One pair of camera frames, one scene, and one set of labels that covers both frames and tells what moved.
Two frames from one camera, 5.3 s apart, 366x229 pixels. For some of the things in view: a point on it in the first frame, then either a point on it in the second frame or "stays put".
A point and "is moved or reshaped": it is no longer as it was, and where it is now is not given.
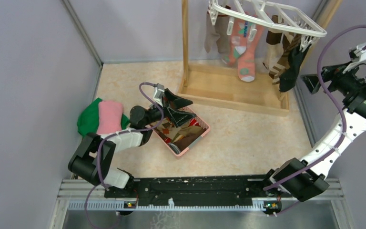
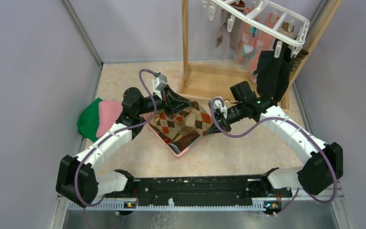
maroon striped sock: x=224 y=41 → x=235 y=35
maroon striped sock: x=212 y=36 → x=223 y=40
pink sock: x=246 y=67 → x=264 y=40
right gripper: x=334 y=73 → x=214 y=129
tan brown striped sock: x=276 y=71 → x=297 y=60
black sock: x=288 y=78 → x=272 y=73
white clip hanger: x=298 y=21 is moved or reshaped
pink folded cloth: x=110 y=115 stays put
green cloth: x=88 y=119 stays put
